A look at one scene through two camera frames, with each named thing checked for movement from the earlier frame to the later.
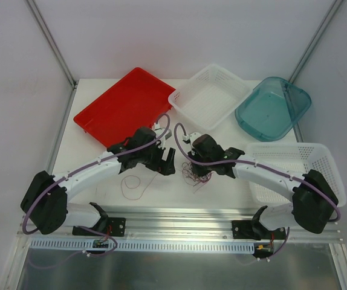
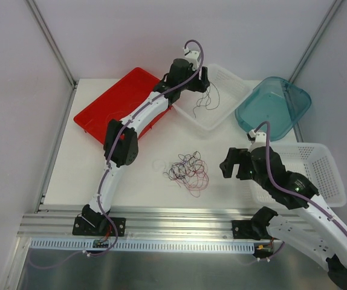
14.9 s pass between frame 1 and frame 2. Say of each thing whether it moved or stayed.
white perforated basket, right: stayed
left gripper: moved
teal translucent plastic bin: stayed
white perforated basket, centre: stayed
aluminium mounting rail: stayed
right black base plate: stayed
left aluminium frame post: stayed
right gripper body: moved
